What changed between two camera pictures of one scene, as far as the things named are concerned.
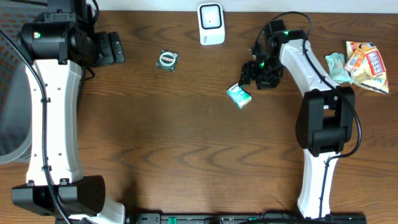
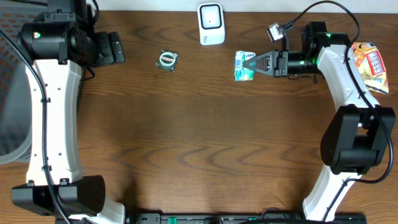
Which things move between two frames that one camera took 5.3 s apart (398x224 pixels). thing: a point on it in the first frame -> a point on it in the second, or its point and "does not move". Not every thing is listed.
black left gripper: x=109 y=48 does not move
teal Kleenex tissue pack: x=240 y=96 -> x=242 y=72
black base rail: x=222 y=218 does not move
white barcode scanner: x=211 y=23 does not move
